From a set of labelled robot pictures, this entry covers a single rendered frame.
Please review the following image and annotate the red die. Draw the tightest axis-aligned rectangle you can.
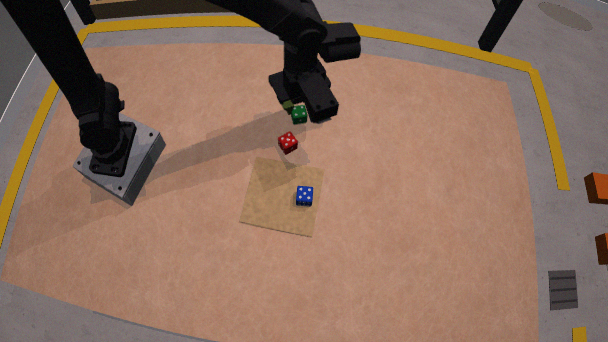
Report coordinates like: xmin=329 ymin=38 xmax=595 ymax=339
xmin=278 ymin=132 xmax=298 ymax=155

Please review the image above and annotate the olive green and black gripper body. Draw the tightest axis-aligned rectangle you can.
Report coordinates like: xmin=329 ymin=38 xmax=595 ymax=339
xmin=268 ymin=64 xmax=331 ymax=105

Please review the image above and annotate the blue die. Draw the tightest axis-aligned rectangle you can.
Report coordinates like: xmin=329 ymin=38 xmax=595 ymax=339
xmin=296 ymin=186 xmax=313 ymax=206

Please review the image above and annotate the tan flat mat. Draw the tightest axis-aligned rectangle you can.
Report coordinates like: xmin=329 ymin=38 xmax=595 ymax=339
xmin=240 ymin=157 xmax=325 ymax=237

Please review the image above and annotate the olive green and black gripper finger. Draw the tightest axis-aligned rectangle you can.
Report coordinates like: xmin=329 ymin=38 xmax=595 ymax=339
xmin=282 ymin=100 xmax=294 ymax=115

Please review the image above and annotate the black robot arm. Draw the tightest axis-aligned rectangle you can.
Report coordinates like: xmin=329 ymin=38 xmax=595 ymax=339
xmin=0 ymin=0 xmax=361 ymax=177

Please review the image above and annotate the green die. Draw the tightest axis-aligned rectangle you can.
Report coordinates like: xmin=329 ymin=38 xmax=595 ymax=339
xmin=291 ymin=105 xmax=308 ymax=125

